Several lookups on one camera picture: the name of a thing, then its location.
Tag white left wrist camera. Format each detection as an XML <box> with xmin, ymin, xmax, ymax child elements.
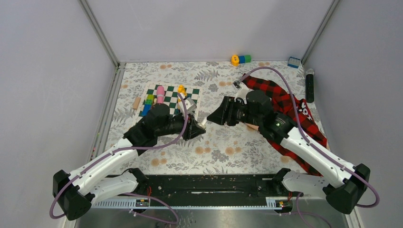
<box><xmin>178</xmin><ymin>97</ymin><xmax>197</xmax><ymax>115</ymax></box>

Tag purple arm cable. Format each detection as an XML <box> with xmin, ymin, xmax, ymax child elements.
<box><xmin>233</xmin><ymin>66</ymin><xmax>380</xmax><ymax>209</ymax></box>
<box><xmin>49</xmin><ymin>93</ymin><xmax>190</xmax><ymax>220</ymax></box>

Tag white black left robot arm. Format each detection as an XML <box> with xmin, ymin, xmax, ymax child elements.
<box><xmin>49</xmin><ymin>104</ymin><xmax>207</xmax><ymax>220</ymax></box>

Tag green white checkered board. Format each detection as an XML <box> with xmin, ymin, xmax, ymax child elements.
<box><xmin>133</xmin><ymin>82</ymin><xmax>202</xmax><ymax>124</ymax></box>

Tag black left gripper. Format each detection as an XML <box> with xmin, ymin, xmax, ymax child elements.
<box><xmin>156</xmin><ymin>111</ymin><xmax>206</xmax><ymax>141</ymax></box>

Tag wooden block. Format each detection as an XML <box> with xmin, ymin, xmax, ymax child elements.
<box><xmin>132</xmin><ymin>97</ymin><xmax>141</xmax><ymax>110</ymax></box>

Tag pink cylindrical toy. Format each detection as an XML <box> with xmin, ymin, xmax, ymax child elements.
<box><xmin>156</xmin><ymin>85</ymin><xmax>165</xmax><ymax>104</ymax></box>

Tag floral patterned table mat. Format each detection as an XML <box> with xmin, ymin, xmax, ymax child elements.
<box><xmin>106</xmin><ymin>61</ymin><xmax>323</xmax><ymax>175</ymax></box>

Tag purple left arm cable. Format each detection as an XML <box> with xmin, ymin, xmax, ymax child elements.
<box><xmin>49</xmin><ymin>93</ymin><xmax>190</xmax><ymax>220</ymax></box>

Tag yellow blue green toy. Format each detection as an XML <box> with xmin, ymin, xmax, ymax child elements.
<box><xmin>230</xmin><ymin>55</ymin><xmax>251</xmax><ymax>66</ymax></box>

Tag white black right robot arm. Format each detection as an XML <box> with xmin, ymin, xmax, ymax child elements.
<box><xmin>207</xmin><ymin>90</ymin><xmax>370</xmax><ymax>214</ymax></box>

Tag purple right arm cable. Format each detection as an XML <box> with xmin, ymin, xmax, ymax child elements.
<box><xmin>233</xmin><ymin>66</ymin><xmax>380</xmax><ymax>209</ymax></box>

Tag yellow toy block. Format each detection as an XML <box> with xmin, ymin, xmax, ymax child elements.
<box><xmin>177</xmin><ymin>85</ymin><xmax>187</xmax><ymax>101</ymax></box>

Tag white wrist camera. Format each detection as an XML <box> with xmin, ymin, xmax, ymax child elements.
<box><xmin>235</xmin><ymin>83</ymin><xmax>251</xmax><ymax>104</ymax></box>
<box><xmin>178</xmin><ymin>97</ymin><xmax>197</xmax><ymax>115</ymax></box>

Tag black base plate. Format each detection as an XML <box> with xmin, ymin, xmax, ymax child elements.
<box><xmin>134</xmin><ymin>174</ymin><xmax>297</xmax><ymax>208</ymax></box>

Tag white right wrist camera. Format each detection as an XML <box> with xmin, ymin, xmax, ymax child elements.
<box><xmin>235</xmin><ymin>83</ymin><xmax>251</xmax><ymax>104</ymax></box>

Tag red black plaid sleeve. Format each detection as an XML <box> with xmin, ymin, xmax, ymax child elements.
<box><xmin>240</xmin><ymin>75</ymin><xmax>329</xmax><ymax>177</ymax></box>

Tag black power strip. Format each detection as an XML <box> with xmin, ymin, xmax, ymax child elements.
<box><xmin>305</xmin><ymin>68</ymin><xmax>315</xmax><ymax>103</ymax></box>

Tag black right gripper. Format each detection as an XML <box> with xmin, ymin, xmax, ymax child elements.
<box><xmin>206</xmin><ymin>95</ymin><xmax>261</xmax><ymax>126</ymax></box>

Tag stacked colourful toy bricks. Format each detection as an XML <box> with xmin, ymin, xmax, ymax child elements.
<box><xmin>140</xmin><ymin>95</ymin><xmax>154</xmax><ymax>116</ymax></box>

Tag blue white toy brick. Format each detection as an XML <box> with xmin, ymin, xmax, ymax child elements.
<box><xmin>287</xmin><ymin>57</ymin><xmax>301</xmax><ymax>68</ymax></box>

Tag mannequin hand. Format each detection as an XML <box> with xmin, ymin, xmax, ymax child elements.
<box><xmin>246</xmin><ymin>123</ymin><xmax>259</xmax><ymax>131</ymax></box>

